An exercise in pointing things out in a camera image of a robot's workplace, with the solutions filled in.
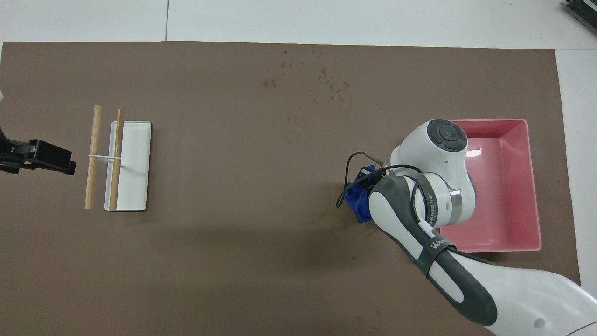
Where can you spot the brown table mat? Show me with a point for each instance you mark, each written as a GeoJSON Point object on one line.
{"type": "Point", "coordinates": [242, 233]}

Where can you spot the blue towel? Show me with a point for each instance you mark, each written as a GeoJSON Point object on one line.
{"type": "Point", "coordinates": [358, 203]}

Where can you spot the grey vented device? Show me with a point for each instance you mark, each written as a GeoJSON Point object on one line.
{"type": "Point", "coordinates": [585, 8]}

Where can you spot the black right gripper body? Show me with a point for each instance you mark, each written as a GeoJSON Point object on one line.
{"type": "Point", "coordinates": [371, 178]}

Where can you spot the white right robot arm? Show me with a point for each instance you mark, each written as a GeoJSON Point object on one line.
{"type": "Point", "coordinates": [443, 158]}

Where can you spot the white towel rack, wooden rods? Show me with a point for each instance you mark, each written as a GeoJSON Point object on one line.
{"type": "Point", "coordinates": [137, 177]}

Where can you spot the pink plastic bin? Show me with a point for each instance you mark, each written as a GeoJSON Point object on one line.
{"type": "Point", "coordinates": [508, 196]}

